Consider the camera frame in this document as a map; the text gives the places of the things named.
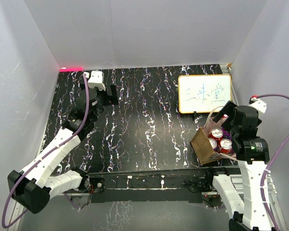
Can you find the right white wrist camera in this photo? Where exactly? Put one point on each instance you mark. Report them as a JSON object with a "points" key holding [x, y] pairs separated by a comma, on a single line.
{"points": [[258, 104]]}

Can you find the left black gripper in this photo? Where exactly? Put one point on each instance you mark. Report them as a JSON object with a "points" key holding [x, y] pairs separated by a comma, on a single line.
{"points": [[110, 99]]}

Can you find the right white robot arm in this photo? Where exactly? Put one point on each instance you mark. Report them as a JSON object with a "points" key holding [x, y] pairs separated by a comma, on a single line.
{"points": [[251, 212]]}

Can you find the yellow framed whiteboard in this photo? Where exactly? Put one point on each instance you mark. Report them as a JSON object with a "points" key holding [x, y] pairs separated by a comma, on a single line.
{"points": [[202, 93]]}

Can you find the canvas bag with cat print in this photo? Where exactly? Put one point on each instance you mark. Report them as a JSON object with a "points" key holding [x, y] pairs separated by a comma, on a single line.
{"points": [[201, 144]]}

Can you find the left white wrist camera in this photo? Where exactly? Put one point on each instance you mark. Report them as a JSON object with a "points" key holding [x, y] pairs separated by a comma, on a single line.
{"points": [[96, 80]]}

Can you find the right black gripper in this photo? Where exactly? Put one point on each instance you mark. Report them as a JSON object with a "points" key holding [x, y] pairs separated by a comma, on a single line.
{"points": [[229, 109]]}

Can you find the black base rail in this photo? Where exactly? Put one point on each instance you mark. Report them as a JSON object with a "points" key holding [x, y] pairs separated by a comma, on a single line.
{"points": [[186, 185]]}

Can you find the pink LED strip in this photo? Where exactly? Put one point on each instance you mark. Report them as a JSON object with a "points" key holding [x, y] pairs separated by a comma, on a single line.
{"points": [[71, 69]]}

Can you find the red coke can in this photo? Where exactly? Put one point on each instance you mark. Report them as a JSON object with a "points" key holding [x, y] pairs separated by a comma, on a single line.
{"points": [[216, 134], [225, 146]]}

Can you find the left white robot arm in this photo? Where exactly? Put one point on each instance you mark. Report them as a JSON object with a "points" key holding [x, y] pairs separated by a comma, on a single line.
{"points": [[34, 186]]}

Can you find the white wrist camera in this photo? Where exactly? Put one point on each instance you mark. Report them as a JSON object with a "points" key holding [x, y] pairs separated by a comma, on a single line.
{"points": [[96, 80], [258, 104]]}

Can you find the purple Fanta can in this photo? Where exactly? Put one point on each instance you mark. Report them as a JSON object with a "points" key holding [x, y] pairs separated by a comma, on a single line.
{"points": [[214, 144]]}

